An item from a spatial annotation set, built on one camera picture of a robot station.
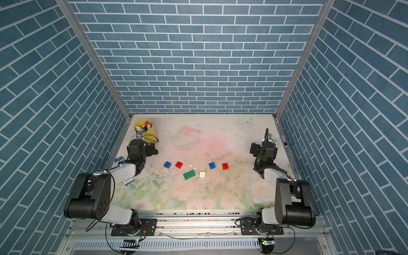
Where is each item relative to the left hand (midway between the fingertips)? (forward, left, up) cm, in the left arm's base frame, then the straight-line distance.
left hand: (147, 143), depth 93 cm
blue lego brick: (-9, -12, -8) cm, 17 cm away
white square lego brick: (-16, -33, -7) cm, 38 cm away
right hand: (-1, -70, +2) cm, 70 cm away
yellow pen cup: (+12, +3, +2) cm, 12 cm away
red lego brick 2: (-10, -47, -8) cm, 48 cm away
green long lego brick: (-15, -26, -9) cm, 31 cm away
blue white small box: (-5, +18, -9) cm, 21 cm away
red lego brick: (-9, -19, -8) cm, 23 cm away
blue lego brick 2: (-10, -39, -8) cm, 41 cm away
